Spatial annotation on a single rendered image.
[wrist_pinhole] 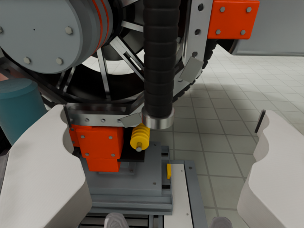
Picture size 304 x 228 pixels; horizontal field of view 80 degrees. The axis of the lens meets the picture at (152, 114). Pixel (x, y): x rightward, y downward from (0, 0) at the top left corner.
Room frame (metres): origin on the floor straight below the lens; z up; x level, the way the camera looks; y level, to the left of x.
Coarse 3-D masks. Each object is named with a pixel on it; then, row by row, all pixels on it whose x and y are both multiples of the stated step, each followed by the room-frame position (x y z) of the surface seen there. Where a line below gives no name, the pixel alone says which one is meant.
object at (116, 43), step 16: (112, 0) 0.56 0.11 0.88; (128, 0) 0.52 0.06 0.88; (128, 48) 0.52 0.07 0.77; (80, 64) 0.72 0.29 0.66; (128, 64) 0.52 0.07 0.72; (48, 80) 0.51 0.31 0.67; (64, 80) 0.53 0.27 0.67; (80, 80) 0.61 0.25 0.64; (96, 80) 0.65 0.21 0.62; (112, 80) 0.67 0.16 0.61; (128, 80) 0.65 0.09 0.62; (80, 96) 0.51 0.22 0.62; (96, 96) 0.53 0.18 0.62; (112, 96) 0.53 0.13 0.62; (128, 96) 0.50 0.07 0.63
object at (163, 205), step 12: (168, 156) 0.70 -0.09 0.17; (168, 168) 0.61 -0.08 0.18; (168, 180) 0.57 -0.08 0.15; (168, 192) 0.49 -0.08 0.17; (96, 204) 0.44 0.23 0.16; (108, 204) 0.43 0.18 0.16; (120, 204) 0.43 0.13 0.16; (132, 204) 0.43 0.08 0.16; (144, 204) 0.43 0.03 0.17; (156, 204) 0.43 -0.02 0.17; (168, 204) 0.43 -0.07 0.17
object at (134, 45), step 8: (128, 8) 0.66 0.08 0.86; (136, 8) 0.66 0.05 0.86; (128, 16) 0.66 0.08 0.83; (136, 16) 0.66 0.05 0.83; (112, 32) 0.62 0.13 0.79; (128, 32) 0.66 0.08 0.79; (136, 32) 0.66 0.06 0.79; (128, 40) 0.66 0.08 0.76; (136, 40) 0.66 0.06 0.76; (104, 48) 0.66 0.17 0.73; (112, 48) 0.66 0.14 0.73; (136, 48) 0.66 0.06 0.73; (96, 56) 0.67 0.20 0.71; (112, 56) 0.66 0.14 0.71; (128, 56) 0.66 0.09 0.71
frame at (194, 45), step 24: (192, 0) 0.41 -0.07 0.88; (192, 24) 0.41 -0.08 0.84; (0, 48) 0.48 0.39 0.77; (192, 48) 0.41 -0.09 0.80; (0, 72) 0.42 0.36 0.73; (24, 72) 0.47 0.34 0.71; (192, 72) 0.40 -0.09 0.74; (48, 96) 0.46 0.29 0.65; (72, 120) 0.42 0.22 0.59; (96, 120) 0.41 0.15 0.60; (120, 120) 0.42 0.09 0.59
